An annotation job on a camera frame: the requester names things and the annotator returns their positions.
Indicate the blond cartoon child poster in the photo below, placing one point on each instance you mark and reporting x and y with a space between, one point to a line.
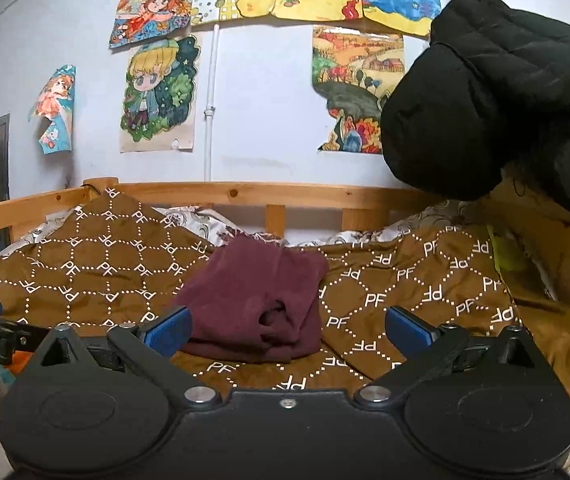
160 95

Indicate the red-haired girl poster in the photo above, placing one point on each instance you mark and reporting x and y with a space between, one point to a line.
152 12

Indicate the colourful landscape poster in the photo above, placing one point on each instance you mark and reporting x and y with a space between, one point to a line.
355 85

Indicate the yellow-green cloth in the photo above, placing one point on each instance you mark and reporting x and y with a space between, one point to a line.
505 252

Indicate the white floral bedsheet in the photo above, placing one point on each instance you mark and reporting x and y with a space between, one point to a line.
190 222

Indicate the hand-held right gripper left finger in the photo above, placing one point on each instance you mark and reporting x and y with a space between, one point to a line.
170 332

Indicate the white wall pipe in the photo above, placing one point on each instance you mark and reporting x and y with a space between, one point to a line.
211 85

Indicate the black puffer jacket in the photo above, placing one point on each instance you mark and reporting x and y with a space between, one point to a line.
490 95

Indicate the wooden bed frame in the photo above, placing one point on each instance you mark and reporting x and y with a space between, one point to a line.
245 192

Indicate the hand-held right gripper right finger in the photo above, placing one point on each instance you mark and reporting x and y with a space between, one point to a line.
406 334

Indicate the curled anime girl poster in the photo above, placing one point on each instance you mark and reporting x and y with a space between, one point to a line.
55 105

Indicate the brown patterned blanket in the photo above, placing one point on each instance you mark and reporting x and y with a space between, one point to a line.
415 285

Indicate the maroon long-sleeve shirt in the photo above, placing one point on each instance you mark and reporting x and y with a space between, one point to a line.
245 290

